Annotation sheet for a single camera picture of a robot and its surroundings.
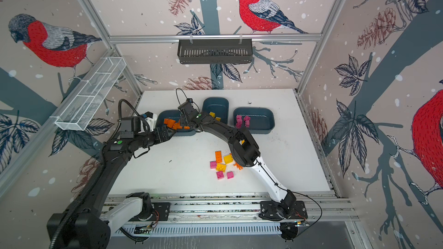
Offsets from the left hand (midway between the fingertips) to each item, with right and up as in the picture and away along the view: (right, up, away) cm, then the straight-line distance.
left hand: (167, 132), depth 78 cm
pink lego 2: (+24, -22, +7) cm, 33 cm away
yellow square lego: (+28, -15, +10) cm, 34 cm away
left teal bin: (-7, +7, +29) cm, 31 cm away
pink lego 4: (+40, +2, +22) cm, 46 cm away
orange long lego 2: (-8, +2, +26) cm, 27 cm away
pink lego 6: (+35, +2, +23) cm, 42 cm away
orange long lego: (+23, -15, +12) cm, 30 cm away
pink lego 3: (+20, -18, +8) cm, 28 cm away
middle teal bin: (+23, +13, +32) cm, 42 cm away
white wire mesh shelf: (-36, +16, -2) cm, 39 cm away
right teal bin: (+50, +4, +29) cm, 58 cm away
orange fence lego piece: (+34, -19, +7) cm, 40 cm away
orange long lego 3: (-2, +1, +22) cm, 22 cm away
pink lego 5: (+35, +6, +26) cm, 44 cm away
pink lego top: (+40, +4, +25) cm, 48 cm away
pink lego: (+29, -22, +5) cm, 37 cm away
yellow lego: (+25, -19, +7) cm, 32 cm away
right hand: (+2, +4, +19) cm, 20 cm away
